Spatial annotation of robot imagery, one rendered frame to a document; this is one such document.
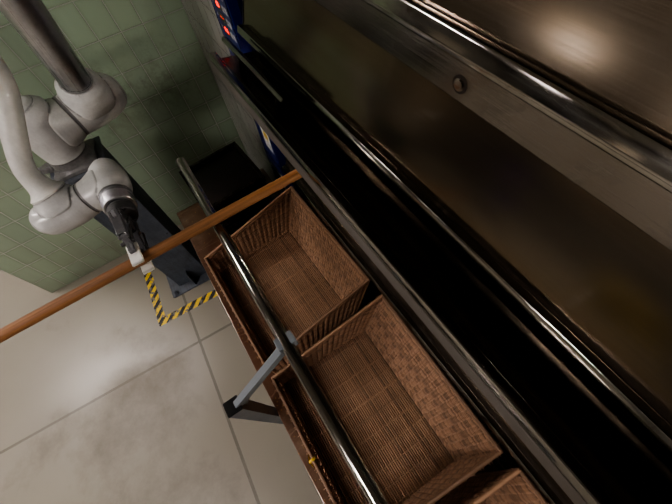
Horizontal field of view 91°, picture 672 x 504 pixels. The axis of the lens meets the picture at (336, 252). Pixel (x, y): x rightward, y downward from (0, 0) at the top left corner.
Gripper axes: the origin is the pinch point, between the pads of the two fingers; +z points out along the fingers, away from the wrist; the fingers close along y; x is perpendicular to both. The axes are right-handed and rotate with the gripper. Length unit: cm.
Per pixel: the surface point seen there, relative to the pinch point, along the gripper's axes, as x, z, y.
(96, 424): 95, -19, 119
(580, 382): -55, 77, -21
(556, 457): -44, 80, -24
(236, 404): -0.8, 40.6, 23.2
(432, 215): -53, 47, -28
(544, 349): -54, 71, -21
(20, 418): 132, -47, 119
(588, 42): -56, 54, -56
